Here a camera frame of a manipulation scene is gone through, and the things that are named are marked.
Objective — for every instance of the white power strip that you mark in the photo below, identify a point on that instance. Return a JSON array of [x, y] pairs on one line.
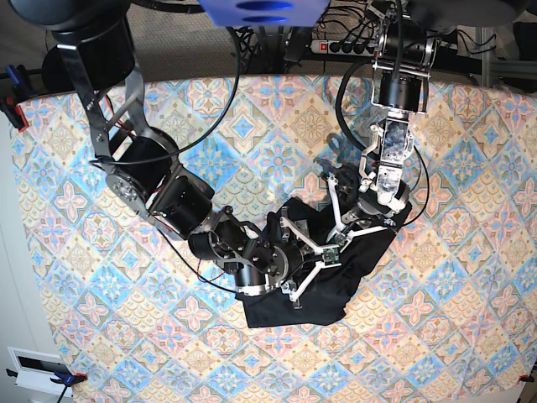
[[351, 50]]

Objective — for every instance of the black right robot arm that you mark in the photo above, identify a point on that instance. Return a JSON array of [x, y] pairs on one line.
[[142, 164]]

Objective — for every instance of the red table clamp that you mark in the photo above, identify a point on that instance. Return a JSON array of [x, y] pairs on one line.
[[9, 106]]

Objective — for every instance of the white wall outlet box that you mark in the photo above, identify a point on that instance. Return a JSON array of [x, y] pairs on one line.
[[33, 370]]

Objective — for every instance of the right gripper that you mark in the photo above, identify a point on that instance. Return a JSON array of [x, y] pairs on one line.
[[294, 258]]

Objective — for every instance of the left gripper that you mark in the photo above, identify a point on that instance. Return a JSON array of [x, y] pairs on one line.
[[354, 202]]

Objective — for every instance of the black t-shirt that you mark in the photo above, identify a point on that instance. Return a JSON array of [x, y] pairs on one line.
[[325, 298]]

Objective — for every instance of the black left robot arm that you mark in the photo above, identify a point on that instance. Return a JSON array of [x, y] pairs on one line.
[[408, 36]]

